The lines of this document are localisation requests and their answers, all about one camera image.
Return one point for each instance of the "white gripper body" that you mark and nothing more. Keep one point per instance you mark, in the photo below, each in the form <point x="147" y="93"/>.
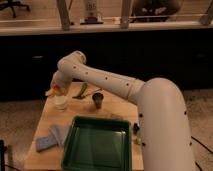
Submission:
<point x="64" y="86"/>

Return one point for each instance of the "red yellow apple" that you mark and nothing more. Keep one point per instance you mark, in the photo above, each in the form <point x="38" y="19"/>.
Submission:
<point x="57" y="90"/>

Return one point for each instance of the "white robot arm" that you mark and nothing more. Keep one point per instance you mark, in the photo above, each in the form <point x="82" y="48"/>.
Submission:
<point x="162" y="113"/>

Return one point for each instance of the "white paper cup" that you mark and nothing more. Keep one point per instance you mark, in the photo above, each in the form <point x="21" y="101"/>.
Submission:
<point x="60" y="102"/>

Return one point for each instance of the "small metal cup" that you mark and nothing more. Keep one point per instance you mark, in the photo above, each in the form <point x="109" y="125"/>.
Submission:
<point x="98" y="99"/>

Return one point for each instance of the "green pepper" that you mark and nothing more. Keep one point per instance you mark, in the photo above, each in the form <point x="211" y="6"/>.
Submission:
<point x="81" y="92"/>

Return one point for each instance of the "grey blue cloth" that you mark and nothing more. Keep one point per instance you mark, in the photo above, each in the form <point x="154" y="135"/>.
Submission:
<point x="60" y="133"/>

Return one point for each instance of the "blue sponge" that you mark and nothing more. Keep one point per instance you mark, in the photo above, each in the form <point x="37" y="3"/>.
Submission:
<point x="44" y="143"/>

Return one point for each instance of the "green plastic tray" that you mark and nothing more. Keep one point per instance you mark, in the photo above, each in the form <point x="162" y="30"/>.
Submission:
<point x="97" y="144"/>

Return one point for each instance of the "wooden table leg left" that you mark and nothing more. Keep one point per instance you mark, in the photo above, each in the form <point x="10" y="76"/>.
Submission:
<point x="64" y="16"/>

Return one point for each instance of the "wooden table leg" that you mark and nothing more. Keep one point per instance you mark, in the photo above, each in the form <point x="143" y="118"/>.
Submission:
<point x="64" y="16"/>
<point x="125" y="13"/>

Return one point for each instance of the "green pear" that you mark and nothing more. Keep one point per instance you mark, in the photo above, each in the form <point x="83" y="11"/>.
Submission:
<point x="138" y="138"/>

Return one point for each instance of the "wooden table leg middle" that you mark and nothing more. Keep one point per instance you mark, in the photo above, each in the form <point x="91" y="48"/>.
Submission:
<point x="125" y="13"/>

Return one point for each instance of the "black office chair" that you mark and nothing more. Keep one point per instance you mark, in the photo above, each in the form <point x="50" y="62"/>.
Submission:
<point x="11" y="4"/>

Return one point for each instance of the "dark bag on floor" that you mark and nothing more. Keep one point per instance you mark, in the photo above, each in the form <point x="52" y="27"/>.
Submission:
<point x="154" y="10"/>

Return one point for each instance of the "wooden handled utensil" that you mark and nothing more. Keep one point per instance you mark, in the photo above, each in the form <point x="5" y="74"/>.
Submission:
<point x="88" y="94"/>

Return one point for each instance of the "white handled brush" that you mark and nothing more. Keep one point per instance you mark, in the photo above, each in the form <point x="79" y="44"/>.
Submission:
<point x="135" y="128"/>

